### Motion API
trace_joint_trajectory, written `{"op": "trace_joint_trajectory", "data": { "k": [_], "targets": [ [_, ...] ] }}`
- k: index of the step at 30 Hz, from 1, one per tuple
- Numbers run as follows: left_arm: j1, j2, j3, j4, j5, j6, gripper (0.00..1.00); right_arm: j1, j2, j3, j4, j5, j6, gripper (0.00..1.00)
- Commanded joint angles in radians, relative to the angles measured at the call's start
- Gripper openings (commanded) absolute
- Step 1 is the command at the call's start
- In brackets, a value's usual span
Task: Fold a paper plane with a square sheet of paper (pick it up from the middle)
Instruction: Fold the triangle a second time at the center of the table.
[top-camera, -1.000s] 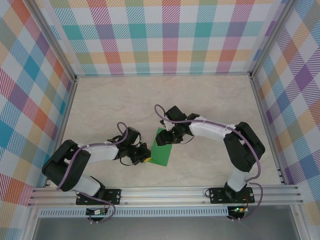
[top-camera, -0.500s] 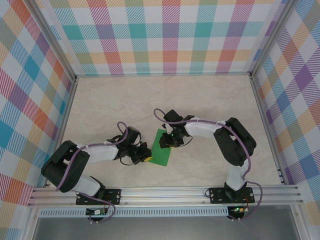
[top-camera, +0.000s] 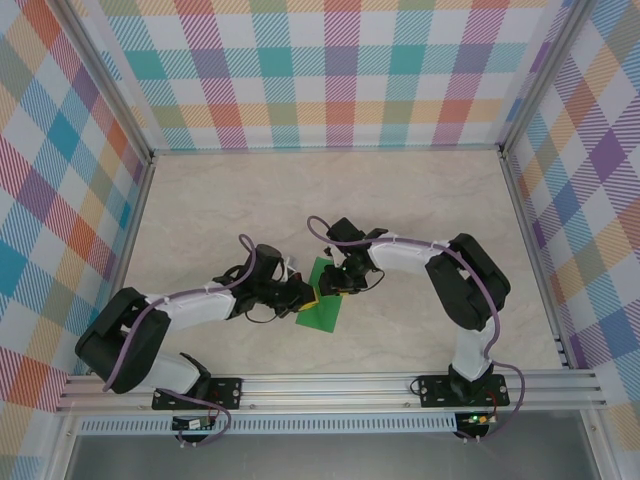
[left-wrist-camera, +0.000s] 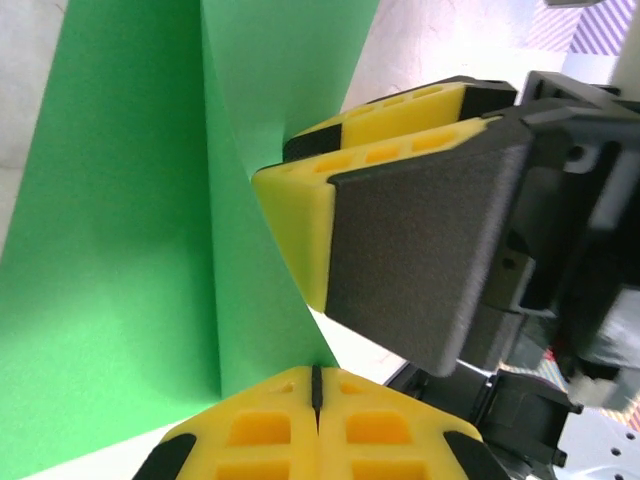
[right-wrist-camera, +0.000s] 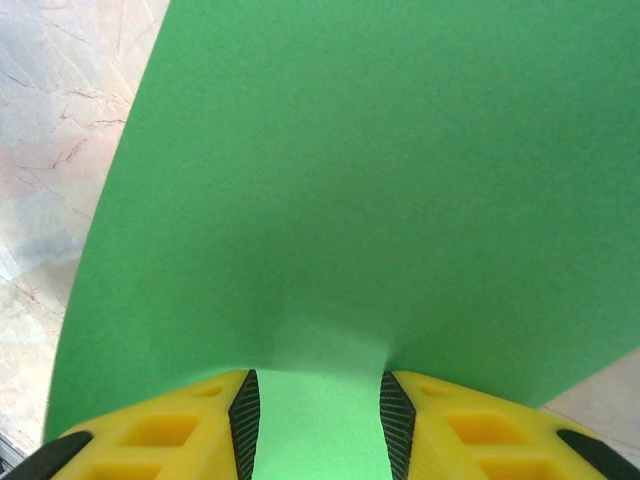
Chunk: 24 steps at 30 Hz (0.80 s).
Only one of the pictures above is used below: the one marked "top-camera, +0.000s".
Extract slotted grey cable duct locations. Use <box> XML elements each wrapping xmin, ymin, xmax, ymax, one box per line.
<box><xmin>77</xmin><ymin>412</ymin><xmax>459</xmax><ymax>435</ymax></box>

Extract aluminium table edge rail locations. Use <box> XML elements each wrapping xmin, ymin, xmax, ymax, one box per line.
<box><xmin>498</xmin><ymin>149</ymin><xmax>576</xmax><ymax>371</ymax></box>
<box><xmin>87</xmin><ymin>152</ymin><xmax>159</xmax><ymax>376</ymax></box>

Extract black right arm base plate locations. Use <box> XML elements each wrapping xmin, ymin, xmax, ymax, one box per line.
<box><xmin>418</xmin><ymin>373</ymin><xmax>510</xmax><ymax>409</ymax></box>

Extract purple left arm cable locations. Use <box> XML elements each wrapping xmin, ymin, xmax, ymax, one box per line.
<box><xmin>102</xmin><ymin>233</ymin><xmax>259</xmax><ymax>446</ymax></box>

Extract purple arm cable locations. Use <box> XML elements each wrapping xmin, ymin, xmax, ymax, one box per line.
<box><xmin>305</xmin><ymin>214</ymin><xmax>526</xmax><ymax>444</ymax></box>
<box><xmin>102</xmin><ymin>233</ymin><xmax>259</xmax><ymax>446</ymax></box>

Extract grey metal panel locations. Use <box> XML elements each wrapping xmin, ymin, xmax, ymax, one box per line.
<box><xmin>64</xmin><ymin>433</ymin><xmax>601</xmax><ymax>480</ymax></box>

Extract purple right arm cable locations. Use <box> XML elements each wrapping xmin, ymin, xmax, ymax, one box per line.
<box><xmin>305</xmin><ymin>214</ymin><xmax>526</xmax><ymax>444</ymax></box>

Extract aluminium frame post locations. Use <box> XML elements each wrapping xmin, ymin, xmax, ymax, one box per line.
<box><xmin>499</xmin><ymin>0</ymin><xmax>596</xmax><ymax>159</ymax></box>
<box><xmin>58</xmin><ymin>0</ymin><xmax>155</xmax><ymax>161</ymax></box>

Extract black round cable mount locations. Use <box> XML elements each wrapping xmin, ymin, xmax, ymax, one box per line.
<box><xmin>452</xmin><ymin>425</ymin><xmax>494</xmax><ymax>444</ymax></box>

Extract aluminium mounting rail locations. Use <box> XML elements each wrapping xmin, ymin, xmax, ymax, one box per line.
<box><xmin>54</xmin><ymin>368</ymin><xmax>609</xmax><ymax>415</ymax></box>

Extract green paper sheet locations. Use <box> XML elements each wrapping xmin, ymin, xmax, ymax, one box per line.
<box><xmin>294</xmin><ymin>255</ymin><xmax>346</xmax><ymax>334</ymax></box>

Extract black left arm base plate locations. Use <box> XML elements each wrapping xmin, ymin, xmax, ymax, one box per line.
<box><xmin>151</xmin><ymin>377</ymin><xmax>245</xmax><ymax>412</ymax></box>

